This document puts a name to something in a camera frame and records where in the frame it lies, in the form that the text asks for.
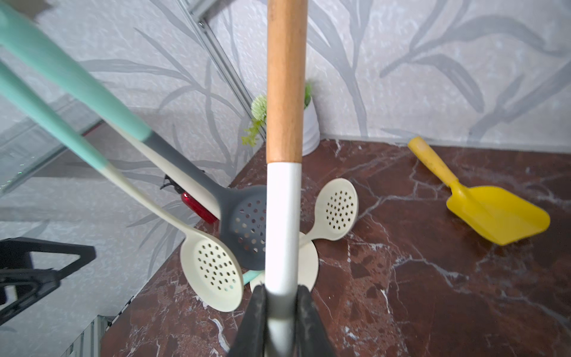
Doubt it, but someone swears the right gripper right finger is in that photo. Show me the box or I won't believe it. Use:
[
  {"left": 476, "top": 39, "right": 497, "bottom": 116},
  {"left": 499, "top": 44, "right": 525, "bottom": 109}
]
[{"left": 295, "top": 285, "right": 336, "bottom": 357}]

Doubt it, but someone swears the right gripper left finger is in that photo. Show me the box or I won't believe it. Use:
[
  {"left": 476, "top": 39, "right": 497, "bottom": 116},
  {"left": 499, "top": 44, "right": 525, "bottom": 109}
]
[{"left": 227, "top": 285, "right": 267, "bottom": 357}]

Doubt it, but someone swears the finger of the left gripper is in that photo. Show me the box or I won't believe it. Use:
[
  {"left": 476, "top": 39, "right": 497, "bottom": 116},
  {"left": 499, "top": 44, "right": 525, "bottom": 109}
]
[
  {"left": 1, "top": 269, "right": 60, "bottom": 325},
  {"left": 1, "top": 237, "right": 97, "bottom": 283}
]

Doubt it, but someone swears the small cream skimmer green handle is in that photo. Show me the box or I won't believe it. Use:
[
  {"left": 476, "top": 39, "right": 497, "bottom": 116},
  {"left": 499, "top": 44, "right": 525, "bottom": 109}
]
[{"left": 1, "top": 64, "right": 244, "bottom": 312}]

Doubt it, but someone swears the grey skimmer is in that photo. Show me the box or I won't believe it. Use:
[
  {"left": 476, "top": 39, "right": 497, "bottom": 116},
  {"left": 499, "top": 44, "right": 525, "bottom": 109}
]
[{"left": 0, "top": 4, "right": 269, "bottom": 272}]

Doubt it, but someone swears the cream slotted spatula wooden handle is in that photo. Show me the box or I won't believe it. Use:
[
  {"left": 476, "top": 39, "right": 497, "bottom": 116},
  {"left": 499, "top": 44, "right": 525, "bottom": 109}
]
[{"left": 265, "top": 1, "right": 308, "bottom": 356}]

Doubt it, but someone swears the cream utensil rack stand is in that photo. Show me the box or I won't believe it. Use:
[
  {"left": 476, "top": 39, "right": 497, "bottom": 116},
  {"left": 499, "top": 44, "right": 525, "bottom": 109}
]
[{"left": 106, "top": 120, "right": 320, "bottom": 293}]

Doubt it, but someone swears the red spray bottle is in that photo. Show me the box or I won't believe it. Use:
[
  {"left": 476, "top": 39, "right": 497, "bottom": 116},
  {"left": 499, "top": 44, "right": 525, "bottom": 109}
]
[{"left": 160, "top": 175, "right": 218, "bottom": 225}]

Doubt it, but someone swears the potted artificial plant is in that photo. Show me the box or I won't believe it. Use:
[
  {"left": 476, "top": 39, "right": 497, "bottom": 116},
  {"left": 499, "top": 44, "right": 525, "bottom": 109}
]
[{"left": 242, "top": 82, "right": 321, "bottom": 156}]

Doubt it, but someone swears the yellow toy shovel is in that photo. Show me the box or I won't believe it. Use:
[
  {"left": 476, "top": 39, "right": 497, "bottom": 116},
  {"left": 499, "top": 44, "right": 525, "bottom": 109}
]
[{"left": 408, "top": 136, "right": 550, "bottom": 245}]

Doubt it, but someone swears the clear plastic wall shelf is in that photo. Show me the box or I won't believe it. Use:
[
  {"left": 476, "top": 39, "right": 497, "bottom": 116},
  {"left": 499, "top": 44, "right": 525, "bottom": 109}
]
[{"left": 1, "top": 95, "right": 103, "bottom": 196}]

